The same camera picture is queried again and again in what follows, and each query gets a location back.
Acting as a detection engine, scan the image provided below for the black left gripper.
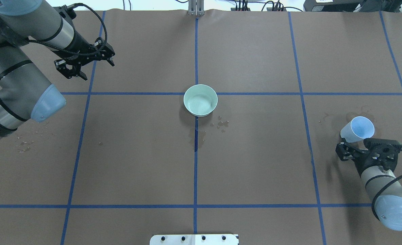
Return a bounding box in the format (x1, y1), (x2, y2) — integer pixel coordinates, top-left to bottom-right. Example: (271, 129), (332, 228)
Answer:
(54, 38), (115, 81)

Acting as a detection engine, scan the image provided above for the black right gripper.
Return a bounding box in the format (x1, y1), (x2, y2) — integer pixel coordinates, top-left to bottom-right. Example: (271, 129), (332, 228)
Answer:
(336, 142), (400, 176)

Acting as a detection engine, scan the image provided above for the light blue plastic cup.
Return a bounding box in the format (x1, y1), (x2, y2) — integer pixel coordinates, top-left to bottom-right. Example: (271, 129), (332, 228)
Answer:
(340, 116), (375, 143)

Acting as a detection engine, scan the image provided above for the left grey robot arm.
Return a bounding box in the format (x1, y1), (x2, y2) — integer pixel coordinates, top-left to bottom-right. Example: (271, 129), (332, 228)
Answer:
(0, 0), (115, 140)

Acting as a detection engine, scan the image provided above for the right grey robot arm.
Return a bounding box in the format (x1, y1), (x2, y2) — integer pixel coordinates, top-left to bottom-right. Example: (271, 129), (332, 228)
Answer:
(336, 138), (402, 231)

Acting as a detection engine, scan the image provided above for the black device on bench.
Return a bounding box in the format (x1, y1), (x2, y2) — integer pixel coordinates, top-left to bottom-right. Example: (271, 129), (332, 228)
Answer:
(303, 0), (402, 12)

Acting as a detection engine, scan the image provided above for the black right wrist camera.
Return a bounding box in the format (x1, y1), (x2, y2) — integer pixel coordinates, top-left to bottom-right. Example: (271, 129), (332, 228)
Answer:
(363, 138), (402, 159)

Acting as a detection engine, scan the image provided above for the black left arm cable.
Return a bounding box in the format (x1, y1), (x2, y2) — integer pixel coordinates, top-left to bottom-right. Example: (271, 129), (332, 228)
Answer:
(26, 3), (107, 56)

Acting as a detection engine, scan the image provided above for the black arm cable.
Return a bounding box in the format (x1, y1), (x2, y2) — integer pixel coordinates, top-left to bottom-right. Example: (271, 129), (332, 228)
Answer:
(371, 146), (402, 222)
(26, 3), (107, 56)

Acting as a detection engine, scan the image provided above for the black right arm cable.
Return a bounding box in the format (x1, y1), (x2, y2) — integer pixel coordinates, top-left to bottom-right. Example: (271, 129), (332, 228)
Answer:
(371, 146), (402, 222)

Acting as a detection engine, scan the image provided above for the grey aluminium mounting post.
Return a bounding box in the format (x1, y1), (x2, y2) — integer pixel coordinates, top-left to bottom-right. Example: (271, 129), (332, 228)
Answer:
(188, 0), (205, 17)

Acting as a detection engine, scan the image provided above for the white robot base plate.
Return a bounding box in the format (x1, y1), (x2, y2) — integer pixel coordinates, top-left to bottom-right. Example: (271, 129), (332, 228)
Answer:
(149, 234), (240, 245)

